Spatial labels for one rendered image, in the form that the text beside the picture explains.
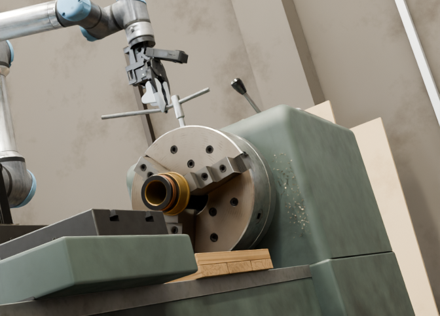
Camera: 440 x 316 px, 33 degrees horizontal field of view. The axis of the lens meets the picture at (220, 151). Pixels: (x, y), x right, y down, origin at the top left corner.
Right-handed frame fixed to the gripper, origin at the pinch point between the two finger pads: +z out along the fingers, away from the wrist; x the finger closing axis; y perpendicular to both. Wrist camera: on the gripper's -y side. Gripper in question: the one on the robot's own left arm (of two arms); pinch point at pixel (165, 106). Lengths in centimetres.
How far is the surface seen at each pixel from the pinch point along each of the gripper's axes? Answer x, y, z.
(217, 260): 55, -29, 48
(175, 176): 33.7, -14.6, 26.8
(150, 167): 29.6, -7.0, 21.9
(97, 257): 96, -33, 48
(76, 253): 100, -33, 47
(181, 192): 34.7, -15.5, 30.7
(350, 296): 3, -34, 60
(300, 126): 0.4, -34.2, 18.1
